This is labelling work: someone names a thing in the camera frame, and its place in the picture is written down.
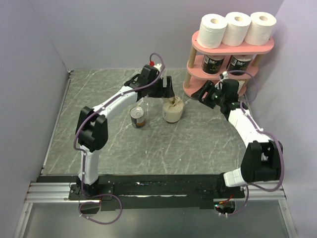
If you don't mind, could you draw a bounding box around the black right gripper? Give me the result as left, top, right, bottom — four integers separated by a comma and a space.
191, 80, 225, 109

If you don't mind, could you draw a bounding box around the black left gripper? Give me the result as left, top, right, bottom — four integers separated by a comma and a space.
148, 77, 175, 99

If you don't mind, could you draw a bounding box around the black paper roll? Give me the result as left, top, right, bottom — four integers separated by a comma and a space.
202, 55, 225, 75
226, 55, 253, 75

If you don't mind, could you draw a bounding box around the white paper towel roll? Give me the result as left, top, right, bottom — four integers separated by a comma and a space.
222, 12, 251, 47
244, 12, 277, 46
197, 14, 227, 49

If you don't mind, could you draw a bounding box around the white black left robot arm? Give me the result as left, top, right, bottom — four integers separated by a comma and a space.
73, 62, 174, 199

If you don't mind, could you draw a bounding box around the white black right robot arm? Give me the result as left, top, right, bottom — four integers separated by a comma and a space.
191, 79, 284, 198

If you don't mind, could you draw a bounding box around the pink three-tier wooden shelf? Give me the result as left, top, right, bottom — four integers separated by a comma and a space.
183, 31, 274, 97

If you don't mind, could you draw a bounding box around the metal food tin can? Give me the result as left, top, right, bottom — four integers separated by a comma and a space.
130, 106, 146, 128

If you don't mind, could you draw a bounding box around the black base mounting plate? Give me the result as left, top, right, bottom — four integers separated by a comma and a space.
37, 174, 251, 211

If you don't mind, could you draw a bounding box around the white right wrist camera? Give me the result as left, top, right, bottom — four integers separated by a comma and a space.
215, 71, 228, 89

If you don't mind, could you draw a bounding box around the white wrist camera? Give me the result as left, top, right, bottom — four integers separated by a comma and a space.
215, 71, 228, 89
149, 61, 164, 73

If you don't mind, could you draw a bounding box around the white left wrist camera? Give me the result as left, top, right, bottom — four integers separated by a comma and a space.
149, 61, 164, 73

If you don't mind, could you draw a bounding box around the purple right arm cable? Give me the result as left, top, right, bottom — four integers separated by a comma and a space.
217, 69, 285, 219

